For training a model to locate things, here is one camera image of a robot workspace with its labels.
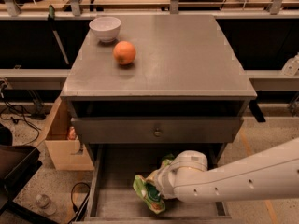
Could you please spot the cardboard box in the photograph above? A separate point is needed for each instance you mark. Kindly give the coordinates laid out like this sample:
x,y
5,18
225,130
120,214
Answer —
x,y
69,155

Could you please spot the clear plastic bottle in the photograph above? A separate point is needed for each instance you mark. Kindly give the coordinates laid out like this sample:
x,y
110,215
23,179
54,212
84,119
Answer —
x,y
45,204

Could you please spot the red can in box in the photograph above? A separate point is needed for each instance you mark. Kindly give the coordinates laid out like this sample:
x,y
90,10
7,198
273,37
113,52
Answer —
x,y
71,134

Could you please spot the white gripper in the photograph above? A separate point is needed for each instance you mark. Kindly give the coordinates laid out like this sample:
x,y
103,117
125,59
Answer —
x,y
162,178

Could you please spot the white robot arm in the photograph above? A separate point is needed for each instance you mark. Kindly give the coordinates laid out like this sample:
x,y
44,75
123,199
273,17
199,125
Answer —
x,y
270,174

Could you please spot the white ceramic bowl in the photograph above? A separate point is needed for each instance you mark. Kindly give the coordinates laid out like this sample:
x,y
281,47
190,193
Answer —
x,y
106,29

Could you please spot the black chair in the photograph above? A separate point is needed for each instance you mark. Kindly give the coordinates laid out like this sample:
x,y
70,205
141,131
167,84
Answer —
x,y
18,164

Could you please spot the white plastic bracket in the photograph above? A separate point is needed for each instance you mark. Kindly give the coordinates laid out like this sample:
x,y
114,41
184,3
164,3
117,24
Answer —
x,y
291,67

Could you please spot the grey wooden cabinet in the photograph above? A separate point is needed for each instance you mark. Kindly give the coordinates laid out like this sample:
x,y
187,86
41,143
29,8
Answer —
x,y
184,68

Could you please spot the green rice chip bag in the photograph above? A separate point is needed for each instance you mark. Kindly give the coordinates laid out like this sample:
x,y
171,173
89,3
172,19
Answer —
x,y
148,192

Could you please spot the orange fruit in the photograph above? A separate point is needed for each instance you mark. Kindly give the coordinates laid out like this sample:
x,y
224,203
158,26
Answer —
x,y
124,52

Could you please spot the grey top drawer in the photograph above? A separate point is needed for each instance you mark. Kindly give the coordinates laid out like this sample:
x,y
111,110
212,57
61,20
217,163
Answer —
x,y
156,130

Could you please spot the open grey middle drawer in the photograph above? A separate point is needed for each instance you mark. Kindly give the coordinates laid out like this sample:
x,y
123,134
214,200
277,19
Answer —
x,y
112,197

